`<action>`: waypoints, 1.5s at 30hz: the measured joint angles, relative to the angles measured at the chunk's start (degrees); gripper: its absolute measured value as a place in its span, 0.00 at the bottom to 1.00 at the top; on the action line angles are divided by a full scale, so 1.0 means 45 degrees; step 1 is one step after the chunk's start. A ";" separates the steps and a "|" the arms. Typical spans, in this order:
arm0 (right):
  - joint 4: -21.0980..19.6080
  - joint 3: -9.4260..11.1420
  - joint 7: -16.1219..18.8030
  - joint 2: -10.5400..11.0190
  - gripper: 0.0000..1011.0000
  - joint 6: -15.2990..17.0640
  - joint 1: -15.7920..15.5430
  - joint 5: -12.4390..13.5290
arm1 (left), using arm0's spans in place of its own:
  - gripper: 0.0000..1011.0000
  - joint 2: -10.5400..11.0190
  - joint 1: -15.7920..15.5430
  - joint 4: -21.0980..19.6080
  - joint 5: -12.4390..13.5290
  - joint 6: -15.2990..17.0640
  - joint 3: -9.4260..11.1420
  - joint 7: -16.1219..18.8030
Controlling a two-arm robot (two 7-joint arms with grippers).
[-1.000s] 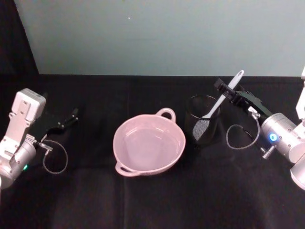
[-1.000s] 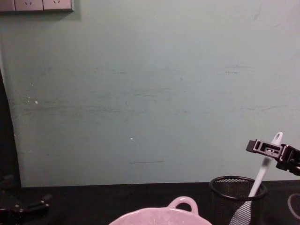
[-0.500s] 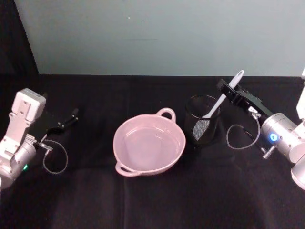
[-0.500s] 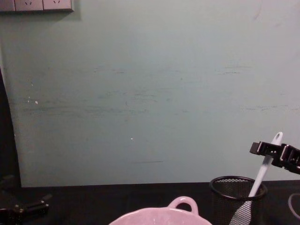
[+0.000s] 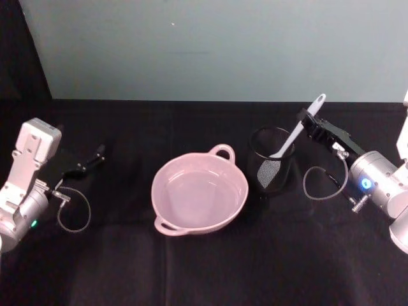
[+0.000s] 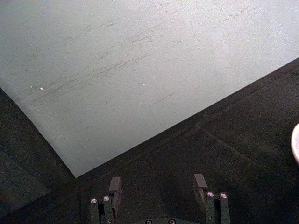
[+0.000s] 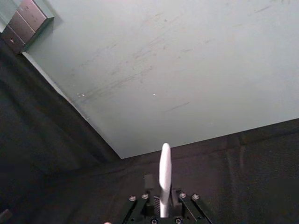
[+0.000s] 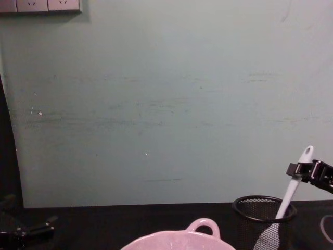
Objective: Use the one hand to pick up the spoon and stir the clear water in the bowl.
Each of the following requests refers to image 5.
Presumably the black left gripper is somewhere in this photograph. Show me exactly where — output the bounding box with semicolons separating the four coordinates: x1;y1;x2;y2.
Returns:
42;143;106;189

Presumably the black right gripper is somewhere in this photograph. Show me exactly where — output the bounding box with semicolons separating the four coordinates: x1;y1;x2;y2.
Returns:
298;107;365;161

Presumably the white plastic spoon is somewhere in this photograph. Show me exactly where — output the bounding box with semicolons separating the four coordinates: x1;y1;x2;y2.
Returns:
257;93;327;189

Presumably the black mesh cup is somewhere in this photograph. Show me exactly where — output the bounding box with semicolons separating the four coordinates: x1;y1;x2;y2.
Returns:
248;126;296;199

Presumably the black table cloth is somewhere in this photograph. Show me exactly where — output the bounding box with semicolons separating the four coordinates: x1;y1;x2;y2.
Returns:
0;0;408;306

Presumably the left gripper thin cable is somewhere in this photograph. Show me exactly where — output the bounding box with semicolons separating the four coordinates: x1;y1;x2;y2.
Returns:
50;186;92;234

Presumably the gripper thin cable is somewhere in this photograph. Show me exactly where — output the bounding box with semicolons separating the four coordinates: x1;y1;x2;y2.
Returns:
50;186;92;234
302;149;368;215

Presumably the right gripper thin cable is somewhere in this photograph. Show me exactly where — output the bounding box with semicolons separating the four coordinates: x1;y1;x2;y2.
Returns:
302;149;368;215

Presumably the pink two-handled ceramic bowl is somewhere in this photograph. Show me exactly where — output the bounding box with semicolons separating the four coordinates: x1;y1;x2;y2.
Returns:
151;143;250;237

